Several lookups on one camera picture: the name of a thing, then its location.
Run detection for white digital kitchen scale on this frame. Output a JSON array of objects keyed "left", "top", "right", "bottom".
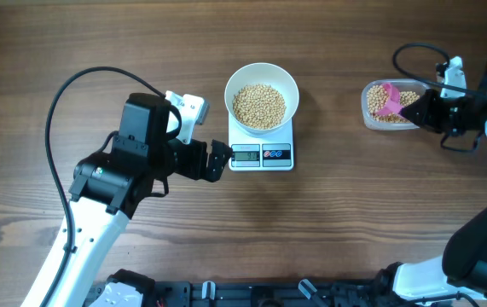
[{"left": 229, "top": 117, "right": 294, "bottom": 171}]

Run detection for clear plastic bean container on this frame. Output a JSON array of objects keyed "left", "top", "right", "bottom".
[{"left": 361, "top": 79, "right": 429, "bottom": 130}]

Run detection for pile of soybeans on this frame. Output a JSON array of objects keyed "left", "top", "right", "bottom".
[{"left": 366, "top": 84, "right": 420, "bottom": 124}]

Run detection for white bowl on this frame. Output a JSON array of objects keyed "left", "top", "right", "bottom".
[{"left": 224, "top": 62, "right": 299, "bottom": 135}]

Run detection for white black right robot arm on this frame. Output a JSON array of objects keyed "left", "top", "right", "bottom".
[{"left": 364, "top": 66, "right": 487, "bottom": 306}]

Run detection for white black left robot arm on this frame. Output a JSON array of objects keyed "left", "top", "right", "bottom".
[{"left": 23, "top": 91, "right": 232, "bottom": 306}]

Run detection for pink plastic measuring scoop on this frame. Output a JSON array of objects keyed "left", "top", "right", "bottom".
[{"left": 374, "top": 83, "right": 403, "bottom": 116}]

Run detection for soybeans in white bowl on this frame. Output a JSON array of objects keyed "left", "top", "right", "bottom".
[{"left": 233, "top": 84, "right": 287, "bottom": 130}]

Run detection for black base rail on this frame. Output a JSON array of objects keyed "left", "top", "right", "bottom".
[{"left": 84, "top": 279, "right": 389, "bottom": 307}]

